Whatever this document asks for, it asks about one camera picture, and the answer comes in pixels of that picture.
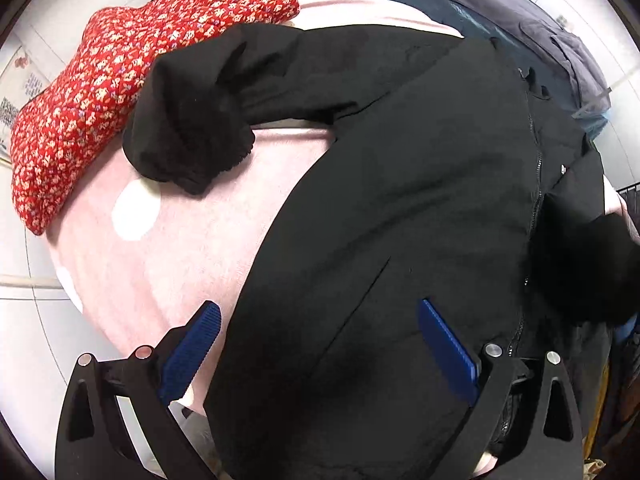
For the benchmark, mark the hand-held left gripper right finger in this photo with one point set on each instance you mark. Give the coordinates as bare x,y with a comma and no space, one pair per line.
447,350

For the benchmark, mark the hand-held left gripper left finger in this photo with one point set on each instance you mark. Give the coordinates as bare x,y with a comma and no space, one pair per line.
192,350

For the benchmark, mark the black jacket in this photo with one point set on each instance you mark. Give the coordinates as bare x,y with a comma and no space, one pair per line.
400,185

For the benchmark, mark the pink dotted blanket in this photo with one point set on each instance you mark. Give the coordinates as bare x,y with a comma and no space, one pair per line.
200,250

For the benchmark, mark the dark cloth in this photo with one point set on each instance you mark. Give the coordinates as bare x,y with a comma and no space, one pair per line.
615,410

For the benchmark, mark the red floral cloth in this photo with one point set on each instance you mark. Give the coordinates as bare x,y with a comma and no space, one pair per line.
100,85

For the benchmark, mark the blue cloth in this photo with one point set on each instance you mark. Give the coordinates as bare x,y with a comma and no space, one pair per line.
465,20

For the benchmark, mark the wall poster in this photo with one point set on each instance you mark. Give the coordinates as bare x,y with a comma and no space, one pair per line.
12,110

